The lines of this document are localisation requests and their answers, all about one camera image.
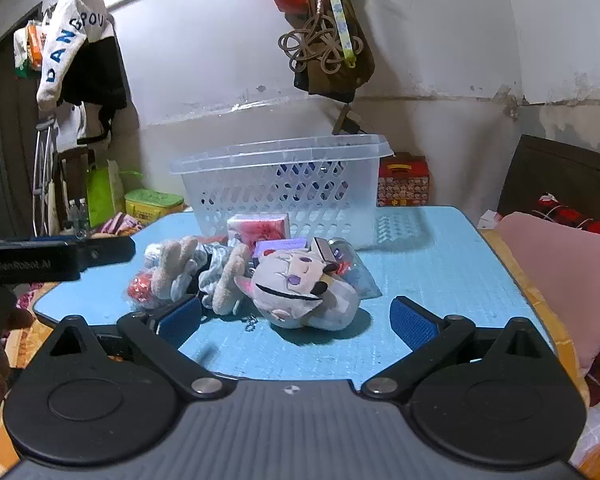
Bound black hanging garment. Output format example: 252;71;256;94
60;35;129;145

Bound red candy packet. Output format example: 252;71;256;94
127;270;157;312

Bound floral blanket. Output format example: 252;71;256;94
91;211;145;237

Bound red black plaid cloth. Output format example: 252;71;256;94
529;192;600;240

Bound pink pillow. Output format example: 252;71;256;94
494;211;600;377

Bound white printed hoodie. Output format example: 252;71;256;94
36;0;116;112

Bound orange patterned blanket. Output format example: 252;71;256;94
0;280;61;476

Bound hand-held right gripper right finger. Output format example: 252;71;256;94
360;296;566;402

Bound pink white tissue pack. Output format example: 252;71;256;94
227;213;291;252

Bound metal crutch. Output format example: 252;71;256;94
31;116;60;237

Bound dark wooden headboard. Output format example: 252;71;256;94
497;134;600;227

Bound brown bag with rope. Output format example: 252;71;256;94
278;0;376;97

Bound small purple box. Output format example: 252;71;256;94
252;238;309;262

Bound red gift box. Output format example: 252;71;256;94
377;152;430;208

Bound clear plastic bottles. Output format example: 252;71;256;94
66;198;92;235

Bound hanging bags on door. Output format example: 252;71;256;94
13;19;47;80

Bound grey cat plush toy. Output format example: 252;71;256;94
234;249;362;332

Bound yellow green patterned strap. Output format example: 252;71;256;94
319;0;359;69

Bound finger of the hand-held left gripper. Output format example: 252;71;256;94
77;236;137;273

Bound wall charger plug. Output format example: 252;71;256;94
331;102;367;137

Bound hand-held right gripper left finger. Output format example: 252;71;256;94
26;294;238;402

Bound green tote bag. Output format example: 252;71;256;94
86;159;144;229

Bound green yellow box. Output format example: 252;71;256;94
124;188;185;227

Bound clear plastic bag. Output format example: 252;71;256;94
325;237;382;302

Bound translucent plastic basket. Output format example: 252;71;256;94
169;134;396;252

